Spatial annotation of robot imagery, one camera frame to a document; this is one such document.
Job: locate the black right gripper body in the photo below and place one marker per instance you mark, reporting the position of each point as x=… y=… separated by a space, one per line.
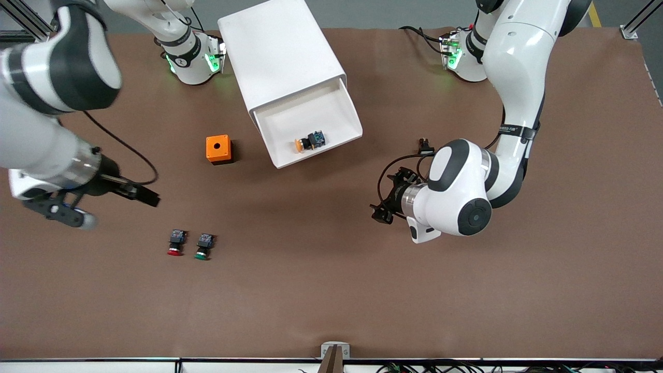
x=110 y=170

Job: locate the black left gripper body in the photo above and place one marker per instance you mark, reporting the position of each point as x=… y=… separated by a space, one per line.
x=395 y=197

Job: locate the yellow push button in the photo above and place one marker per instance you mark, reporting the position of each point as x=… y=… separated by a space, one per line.
x=313 y=140

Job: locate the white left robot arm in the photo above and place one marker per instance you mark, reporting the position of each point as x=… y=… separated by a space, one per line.
x=518 y=62

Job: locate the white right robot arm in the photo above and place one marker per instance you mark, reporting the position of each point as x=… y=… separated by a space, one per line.
x=31 y=140

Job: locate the white capped black button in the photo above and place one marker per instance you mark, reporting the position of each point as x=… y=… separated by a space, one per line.
x=426 y=149

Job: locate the red push button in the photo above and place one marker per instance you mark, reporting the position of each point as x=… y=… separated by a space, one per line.
x=177 y=237

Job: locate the green push button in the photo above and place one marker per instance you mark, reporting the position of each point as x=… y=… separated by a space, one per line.
x=205 y=241

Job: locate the orange box with hole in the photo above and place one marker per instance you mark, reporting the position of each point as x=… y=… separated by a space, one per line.
x=217 y=147

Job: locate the aluminium frame profile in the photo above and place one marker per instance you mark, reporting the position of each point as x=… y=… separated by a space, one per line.
x=629 y=32
x=23 y=20

